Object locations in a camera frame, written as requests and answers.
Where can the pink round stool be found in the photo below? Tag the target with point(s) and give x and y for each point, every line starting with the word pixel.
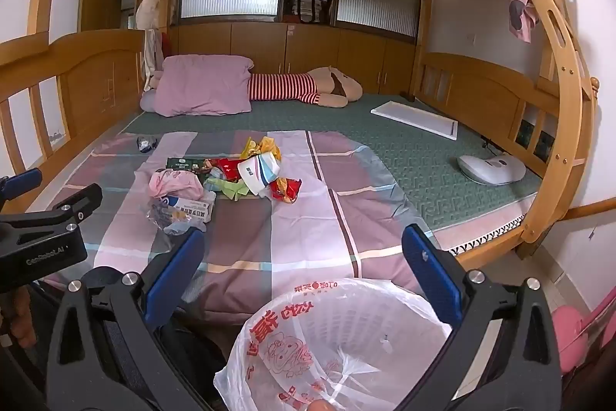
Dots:
pixel 570 339

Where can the person's left hand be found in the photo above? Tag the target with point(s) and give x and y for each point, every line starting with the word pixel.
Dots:
pixel 17 312

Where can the red orange snack wrapper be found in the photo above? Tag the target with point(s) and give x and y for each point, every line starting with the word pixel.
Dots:
pixel 286 189

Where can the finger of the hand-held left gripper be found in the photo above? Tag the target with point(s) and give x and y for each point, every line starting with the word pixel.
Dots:
pixel 72 201
pixel 21 182

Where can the pink crumpled cloth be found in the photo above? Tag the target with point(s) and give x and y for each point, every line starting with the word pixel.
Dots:
pixel 173 184

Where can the pink pillow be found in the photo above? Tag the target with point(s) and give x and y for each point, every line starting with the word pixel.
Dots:
pixel 202 83

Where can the white striped paper cup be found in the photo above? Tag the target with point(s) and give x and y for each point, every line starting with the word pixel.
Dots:
pixel 257 172

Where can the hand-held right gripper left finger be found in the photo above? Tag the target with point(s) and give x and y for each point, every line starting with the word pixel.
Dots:
pixel 175 271

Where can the green wrapper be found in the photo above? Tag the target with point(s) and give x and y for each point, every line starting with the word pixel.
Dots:
pixel 224 188

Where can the wooden bunk ladder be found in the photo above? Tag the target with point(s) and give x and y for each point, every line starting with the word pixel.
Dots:
pixel 563 69

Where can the small dark wrapper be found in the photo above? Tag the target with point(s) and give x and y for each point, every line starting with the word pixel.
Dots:
pixel 147 144

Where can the dark green box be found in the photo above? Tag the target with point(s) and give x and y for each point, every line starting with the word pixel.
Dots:
pixel 185 164

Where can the white bin with plastic bag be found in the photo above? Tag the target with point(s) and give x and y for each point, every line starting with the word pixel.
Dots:
pixel 269 343

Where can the yellow orange snack wrapper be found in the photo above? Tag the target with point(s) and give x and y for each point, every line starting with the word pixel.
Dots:
pixel 262 146

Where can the white hanging cloth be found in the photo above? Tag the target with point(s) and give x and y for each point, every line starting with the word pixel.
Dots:
pixel 153 52

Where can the wooden bunk bed frame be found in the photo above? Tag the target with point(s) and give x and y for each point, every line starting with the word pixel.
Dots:
pixel 96 74

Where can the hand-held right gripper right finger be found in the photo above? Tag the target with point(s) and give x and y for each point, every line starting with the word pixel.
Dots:
pixel 433 276

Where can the white handheld appliance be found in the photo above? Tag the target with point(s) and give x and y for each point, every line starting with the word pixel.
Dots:
pixel 491 169

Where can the green mattress pad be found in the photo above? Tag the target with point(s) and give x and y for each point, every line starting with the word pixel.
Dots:
pixel 409 160

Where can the white flat board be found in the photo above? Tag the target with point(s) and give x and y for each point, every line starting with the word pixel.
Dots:
pixel 414 119

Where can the plaid blanket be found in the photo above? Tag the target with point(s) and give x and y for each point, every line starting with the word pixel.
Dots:
pixel 298 237

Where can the striped plush toy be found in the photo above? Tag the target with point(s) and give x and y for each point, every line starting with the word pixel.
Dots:
pixel 288 86

